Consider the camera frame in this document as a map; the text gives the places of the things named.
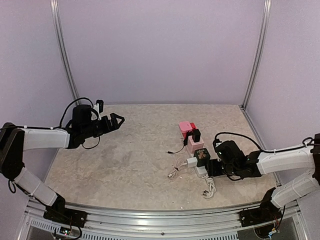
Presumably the white usb charger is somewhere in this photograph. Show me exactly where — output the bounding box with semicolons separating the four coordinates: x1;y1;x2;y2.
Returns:
186;157;198;168

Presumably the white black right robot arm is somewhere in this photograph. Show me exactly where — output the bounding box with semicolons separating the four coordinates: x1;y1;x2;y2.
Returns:
212;134;320;222

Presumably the red cube socket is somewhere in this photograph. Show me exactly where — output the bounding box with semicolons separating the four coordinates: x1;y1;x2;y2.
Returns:
189;122;197;132

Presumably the right aluminium frame post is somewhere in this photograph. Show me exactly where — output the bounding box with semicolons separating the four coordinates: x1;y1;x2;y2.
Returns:
241;0;272;112

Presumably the pink cube socket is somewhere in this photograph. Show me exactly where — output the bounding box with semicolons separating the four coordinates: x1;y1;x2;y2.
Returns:
187;136;204;154

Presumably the white power strip cord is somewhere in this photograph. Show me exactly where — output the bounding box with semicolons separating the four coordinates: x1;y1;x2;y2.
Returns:
201;174;217;200

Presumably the aluminium frame post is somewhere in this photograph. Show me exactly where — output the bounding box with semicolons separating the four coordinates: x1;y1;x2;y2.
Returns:
49;0;79;100
241;0;272;112

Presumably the aluminium front rail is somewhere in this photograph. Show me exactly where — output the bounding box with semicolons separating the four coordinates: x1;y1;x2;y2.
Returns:
15;199;311;240

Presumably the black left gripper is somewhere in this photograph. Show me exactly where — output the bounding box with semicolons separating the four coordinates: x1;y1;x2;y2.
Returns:
82;112;124;139

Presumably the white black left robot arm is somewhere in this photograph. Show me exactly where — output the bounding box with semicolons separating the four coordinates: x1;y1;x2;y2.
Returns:
0;99;125;223

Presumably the white usb cable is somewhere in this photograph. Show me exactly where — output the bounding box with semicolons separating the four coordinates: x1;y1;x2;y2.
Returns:
167;157;188;180

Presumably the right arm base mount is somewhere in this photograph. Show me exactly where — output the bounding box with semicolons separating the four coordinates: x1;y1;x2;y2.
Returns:
239;207;282;227

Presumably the dark green cube socket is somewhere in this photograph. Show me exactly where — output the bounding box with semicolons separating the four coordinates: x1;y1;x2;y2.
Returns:
193;148;211;168

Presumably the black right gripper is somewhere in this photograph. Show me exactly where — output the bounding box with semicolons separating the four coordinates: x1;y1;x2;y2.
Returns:
205;158;239;177

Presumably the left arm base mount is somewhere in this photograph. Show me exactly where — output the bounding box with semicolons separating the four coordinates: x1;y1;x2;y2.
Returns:
43;208;88;228

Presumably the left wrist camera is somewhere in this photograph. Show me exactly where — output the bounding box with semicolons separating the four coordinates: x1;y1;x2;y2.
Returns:
91;99;104;121

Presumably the left aluminium frame post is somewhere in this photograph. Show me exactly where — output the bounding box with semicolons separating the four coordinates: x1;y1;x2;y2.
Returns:
49;0;79;100

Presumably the pink folding extension socket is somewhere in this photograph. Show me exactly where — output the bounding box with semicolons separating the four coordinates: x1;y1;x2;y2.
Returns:
178;121;193;134

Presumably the black power adapter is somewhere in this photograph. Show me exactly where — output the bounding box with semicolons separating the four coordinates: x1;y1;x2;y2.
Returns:
183;128;201;146

